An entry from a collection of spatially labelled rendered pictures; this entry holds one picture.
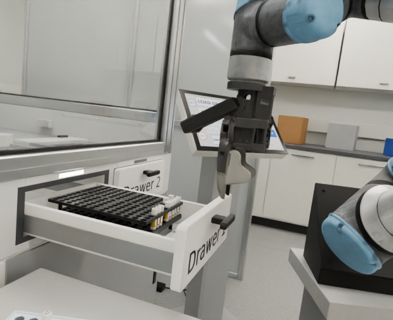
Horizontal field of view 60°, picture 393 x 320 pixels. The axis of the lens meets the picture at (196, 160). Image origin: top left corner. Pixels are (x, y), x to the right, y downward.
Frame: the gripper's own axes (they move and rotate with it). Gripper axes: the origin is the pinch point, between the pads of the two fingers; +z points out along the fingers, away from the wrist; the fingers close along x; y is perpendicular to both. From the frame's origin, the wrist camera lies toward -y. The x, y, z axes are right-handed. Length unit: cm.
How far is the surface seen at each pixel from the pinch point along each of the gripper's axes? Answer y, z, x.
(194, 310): -26, 80, 86
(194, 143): -28, -2, 65
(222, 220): 1.0, 5.5, -1.2
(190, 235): -1.4, 5.6, -12.2
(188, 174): -63, 30, 164
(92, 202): -25.6, 6.5, -4.2
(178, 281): -1.8, 12.6, -14.4
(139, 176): -32.6, 7.2, 29.4
